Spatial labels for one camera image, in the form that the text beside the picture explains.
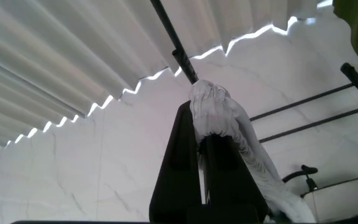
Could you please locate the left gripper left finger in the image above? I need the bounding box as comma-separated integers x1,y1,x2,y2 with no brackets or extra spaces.
149,101,203,222

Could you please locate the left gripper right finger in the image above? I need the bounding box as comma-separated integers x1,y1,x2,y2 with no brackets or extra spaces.
202,134,269,222

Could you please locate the pale grey garment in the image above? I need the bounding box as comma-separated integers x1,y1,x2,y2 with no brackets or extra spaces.
187,79,317,223

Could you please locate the black clothes rack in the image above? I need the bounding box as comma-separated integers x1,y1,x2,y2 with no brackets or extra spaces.
150,0,358,144

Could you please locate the white curtain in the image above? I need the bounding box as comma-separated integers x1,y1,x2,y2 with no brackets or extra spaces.
0,0,319,155

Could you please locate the black cable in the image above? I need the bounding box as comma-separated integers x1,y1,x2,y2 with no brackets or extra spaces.
282,169,307,184

